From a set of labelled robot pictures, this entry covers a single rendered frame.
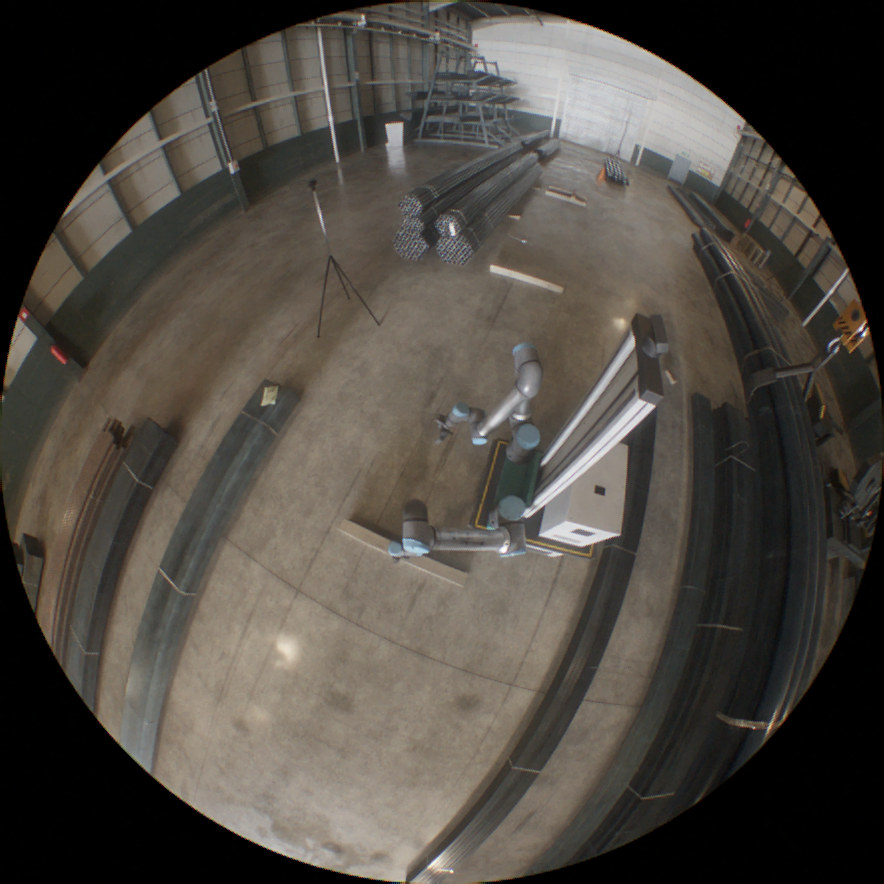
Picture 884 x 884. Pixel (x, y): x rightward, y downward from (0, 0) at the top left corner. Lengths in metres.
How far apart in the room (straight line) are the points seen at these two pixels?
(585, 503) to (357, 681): 2.01
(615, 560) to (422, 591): 1.48
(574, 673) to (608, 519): 1.24
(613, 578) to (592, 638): 0.48
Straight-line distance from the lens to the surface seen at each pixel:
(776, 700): 2.06
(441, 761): 2.80
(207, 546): 2.93
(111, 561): 4.07
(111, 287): 8.56
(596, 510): 1.73
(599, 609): 2.47
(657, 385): 0.90
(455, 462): 2.50
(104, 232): 8.68
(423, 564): 2.23
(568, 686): 2.51
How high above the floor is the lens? 2.32
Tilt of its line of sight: 65 degrees down
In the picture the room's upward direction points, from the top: 1 degrees clockwise
